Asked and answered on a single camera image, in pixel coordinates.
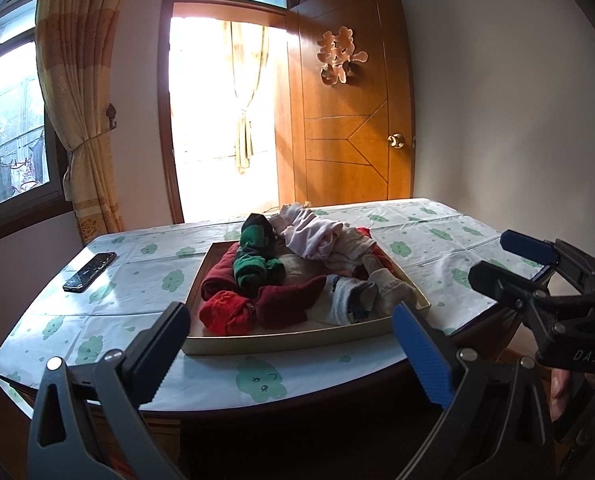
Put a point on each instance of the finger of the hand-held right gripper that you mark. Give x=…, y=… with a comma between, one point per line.
x=492, y=282
x=527, y=247

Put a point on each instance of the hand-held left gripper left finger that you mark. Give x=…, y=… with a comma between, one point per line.
x=162, y=350

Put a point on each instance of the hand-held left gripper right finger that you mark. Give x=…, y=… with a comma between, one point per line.
x=422, y=355

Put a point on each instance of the beige grey sock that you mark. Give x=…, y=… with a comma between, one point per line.
x=392, y=290

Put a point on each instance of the bright red underwear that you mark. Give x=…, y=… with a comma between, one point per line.
x=362, y=232
x=227, y=312

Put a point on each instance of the light grey white sock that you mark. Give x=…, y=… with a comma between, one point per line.
x=347, y=300

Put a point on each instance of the dark red underwear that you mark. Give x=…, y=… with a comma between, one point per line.
x=287, y=305
x=220, y=275

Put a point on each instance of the beige cardboard tray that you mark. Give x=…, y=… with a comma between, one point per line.
x=287, y=340

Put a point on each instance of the green black underwear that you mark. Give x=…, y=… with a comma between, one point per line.
x=257, y=265

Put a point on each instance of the cream underwear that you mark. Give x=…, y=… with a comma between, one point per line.
x=350, y=250

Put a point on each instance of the beige underwear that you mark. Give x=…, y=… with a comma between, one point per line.
x=297, y=270

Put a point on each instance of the pale pink underwear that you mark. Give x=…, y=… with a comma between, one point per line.
x=307, y=235

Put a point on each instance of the person's right hand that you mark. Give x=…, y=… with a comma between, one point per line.
x=558, y=390

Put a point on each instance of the table with patterned cloth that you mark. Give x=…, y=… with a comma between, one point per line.
x=127, y=270

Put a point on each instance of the black phone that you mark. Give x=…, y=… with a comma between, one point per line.
x=89, y=272

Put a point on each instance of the dark wooden table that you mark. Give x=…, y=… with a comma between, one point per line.
x=302, y=435

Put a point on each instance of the brass door knob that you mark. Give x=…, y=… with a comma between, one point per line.
x=396, y=140

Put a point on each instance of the brown wooden door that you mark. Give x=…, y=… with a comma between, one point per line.
x=342, y=160

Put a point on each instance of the laundry outside window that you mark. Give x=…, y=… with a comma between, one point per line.
x=12, y=175

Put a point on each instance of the yellow balcony curtain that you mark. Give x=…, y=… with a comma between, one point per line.
x=245, y=130

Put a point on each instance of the dark framed window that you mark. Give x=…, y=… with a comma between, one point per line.
x=12, y=135

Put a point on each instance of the golden door ornament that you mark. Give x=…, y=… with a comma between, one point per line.
x=340, y=55

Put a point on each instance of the yellow window curtain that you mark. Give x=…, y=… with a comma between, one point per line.
x=82, y=60

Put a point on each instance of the brown door frame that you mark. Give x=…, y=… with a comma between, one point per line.
x=166, y=110

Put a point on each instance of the dark curtain wall hook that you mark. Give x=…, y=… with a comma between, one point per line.
x=111, y=115

